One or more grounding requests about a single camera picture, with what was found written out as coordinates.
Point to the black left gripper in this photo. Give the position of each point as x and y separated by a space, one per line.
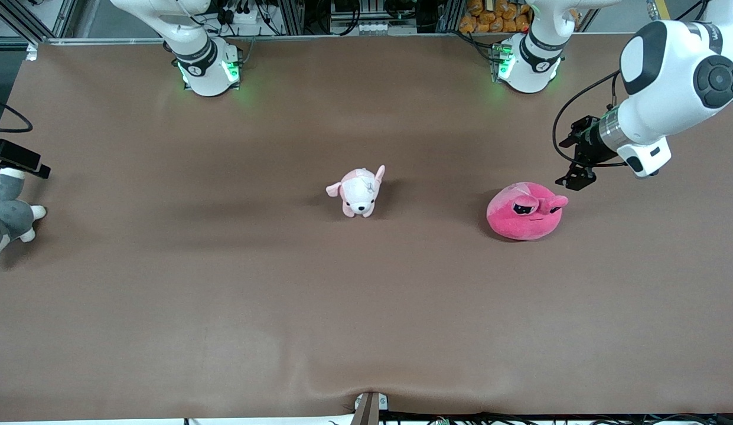
589 147

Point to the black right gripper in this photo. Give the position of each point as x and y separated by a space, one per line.
15 156

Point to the pink frog plush toy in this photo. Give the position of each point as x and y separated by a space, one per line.
523 221

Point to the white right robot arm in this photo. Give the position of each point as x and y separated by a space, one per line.
201 65

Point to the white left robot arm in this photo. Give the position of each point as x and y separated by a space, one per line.
667 77

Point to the grey white husky plush toy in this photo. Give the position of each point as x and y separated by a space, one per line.
9 219

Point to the pink white dog plush toy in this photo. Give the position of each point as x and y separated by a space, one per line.
360 192

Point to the pile of orange plush toys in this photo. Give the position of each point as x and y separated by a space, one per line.
490 18

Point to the white terminal strip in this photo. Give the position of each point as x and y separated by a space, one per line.
381 27

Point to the brown table cover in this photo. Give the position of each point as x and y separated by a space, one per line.
366 307

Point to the white power strip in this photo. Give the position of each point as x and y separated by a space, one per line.
242 15

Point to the aluminium frame struts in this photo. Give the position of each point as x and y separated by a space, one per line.
18 20

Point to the aluminium table edge rail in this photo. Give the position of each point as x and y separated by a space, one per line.
342 38

